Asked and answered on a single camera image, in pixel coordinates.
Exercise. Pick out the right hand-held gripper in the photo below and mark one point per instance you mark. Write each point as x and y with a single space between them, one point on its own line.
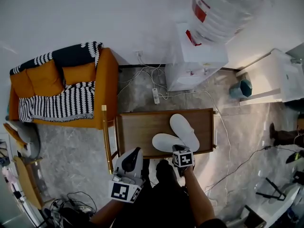
183 159

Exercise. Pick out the white wall socket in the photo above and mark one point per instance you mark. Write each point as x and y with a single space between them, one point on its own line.
139 54

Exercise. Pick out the person's black trousers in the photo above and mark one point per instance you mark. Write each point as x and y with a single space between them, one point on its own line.
166 205

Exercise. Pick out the person's left forearm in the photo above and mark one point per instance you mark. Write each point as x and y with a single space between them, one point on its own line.
108 214

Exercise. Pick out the white water dispenser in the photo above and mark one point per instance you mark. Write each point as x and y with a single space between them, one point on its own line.
197 53

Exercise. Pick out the white power strip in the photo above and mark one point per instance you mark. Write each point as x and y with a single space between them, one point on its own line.
155 96

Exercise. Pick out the gold metal pole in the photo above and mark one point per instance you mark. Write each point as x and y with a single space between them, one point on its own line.
106 136

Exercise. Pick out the person's right forearm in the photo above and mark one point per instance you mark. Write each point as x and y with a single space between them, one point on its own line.
197 193

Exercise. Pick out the wooden tray table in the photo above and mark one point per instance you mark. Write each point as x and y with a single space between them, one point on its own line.
140 129

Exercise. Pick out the grey cushion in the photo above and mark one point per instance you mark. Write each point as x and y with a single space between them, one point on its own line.
29 136

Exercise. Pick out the orange sofa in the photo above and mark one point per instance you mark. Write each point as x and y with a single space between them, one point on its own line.
107 89

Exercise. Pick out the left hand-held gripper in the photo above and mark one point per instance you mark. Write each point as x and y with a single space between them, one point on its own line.
129 174

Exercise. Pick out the white slipper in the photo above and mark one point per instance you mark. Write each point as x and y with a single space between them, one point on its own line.
184 129
164 141

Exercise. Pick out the orange sofa cushion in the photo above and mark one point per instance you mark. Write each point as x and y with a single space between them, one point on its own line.
45 78
21 84
79 73

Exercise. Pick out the clear water bottle red label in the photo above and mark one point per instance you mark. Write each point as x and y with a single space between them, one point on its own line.
225 11

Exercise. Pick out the white device with black stand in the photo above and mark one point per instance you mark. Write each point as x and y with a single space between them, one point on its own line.
282 198

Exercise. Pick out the teal waste bin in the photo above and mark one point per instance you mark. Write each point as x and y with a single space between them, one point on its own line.
241 89

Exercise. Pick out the person's black shoe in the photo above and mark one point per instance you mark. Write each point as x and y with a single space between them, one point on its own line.
166 172

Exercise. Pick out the wooden chair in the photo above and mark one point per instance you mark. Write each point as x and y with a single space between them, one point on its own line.
27 182

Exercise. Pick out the black and white patterned blanket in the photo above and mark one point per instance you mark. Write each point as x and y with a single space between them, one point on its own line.
57 103

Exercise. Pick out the white cabinet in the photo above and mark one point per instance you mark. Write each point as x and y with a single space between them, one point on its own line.
266 77

